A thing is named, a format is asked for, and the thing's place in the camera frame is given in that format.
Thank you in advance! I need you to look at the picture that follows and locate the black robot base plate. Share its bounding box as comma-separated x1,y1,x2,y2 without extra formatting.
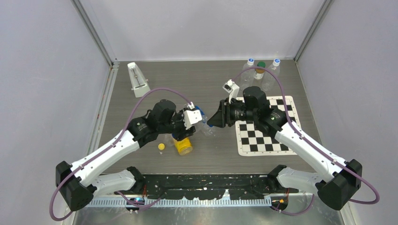
121,174,299,203

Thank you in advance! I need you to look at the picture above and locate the purple cable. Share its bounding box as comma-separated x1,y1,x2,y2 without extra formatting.
49,87,195,222
231,67,381,217

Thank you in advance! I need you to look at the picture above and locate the right standing clear bottle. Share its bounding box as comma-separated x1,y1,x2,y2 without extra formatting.
261,58,281,92

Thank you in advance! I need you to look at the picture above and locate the standing clear bottle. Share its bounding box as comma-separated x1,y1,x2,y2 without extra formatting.
238,58,255,91
261,58,281,92

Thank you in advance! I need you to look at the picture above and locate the white metronome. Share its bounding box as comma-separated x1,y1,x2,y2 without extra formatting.
127,62,151,98

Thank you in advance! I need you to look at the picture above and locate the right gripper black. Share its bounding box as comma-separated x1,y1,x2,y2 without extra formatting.
207,97,257,128

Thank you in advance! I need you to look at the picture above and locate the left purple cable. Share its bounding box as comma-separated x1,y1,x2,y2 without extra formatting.
49,87,195,222

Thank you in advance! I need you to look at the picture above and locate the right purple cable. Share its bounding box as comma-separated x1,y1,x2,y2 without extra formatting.
231,67,381,217

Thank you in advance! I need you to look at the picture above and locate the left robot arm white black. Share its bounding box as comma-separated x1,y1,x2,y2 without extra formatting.
55,99,202,211

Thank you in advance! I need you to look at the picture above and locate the checkerboard calibration mat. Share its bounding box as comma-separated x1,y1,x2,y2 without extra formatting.
235,96,301,157

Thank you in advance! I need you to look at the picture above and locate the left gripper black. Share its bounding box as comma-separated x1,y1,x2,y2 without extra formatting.
158,109,195,141

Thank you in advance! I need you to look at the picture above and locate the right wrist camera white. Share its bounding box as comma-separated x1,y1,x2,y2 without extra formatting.
222,79,239,104

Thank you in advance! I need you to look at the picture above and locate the yellow juice bottle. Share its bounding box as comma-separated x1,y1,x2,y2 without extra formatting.
173,137,193,156

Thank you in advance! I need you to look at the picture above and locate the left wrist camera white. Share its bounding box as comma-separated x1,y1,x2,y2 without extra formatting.
183,102,202,130

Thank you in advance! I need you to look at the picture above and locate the clear bottle blue label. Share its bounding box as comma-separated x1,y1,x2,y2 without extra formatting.
198,107,215,137

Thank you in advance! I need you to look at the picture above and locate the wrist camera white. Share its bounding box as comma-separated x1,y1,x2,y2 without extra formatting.
222,79,239,104
183,102,202,130

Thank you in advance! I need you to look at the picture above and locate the yellow bottle cap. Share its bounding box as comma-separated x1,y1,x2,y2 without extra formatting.
158,143,166,151

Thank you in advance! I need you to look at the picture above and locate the clear bottle pepsi label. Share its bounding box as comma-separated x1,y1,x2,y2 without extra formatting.
163,106,215,147

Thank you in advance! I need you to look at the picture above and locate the green cap brown bottle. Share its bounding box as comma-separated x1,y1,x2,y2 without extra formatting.
254,61,266,80

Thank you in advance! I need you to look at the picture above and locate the left standing clear bottle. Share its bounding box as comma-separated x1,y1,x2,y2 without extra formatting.
238,58,255,91

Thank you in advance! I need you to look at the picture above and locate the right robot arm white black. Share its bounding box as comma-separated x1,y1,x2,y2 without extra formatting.
207,84,362,210

